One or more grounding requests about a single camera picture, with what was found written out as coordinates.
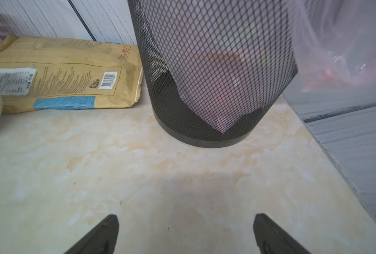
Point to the yellow paper food bag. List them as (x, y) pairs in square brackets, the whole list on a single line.
[(39, 73)]

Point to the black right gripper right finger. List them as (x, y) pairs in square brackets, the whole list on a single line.
[(272, 239)]

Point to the black mesh trash bin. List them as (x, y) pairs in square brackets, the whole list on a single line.
[(213, 68)]

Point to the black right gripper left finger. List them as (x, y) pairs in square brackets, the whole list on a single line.
[(101, 239)]

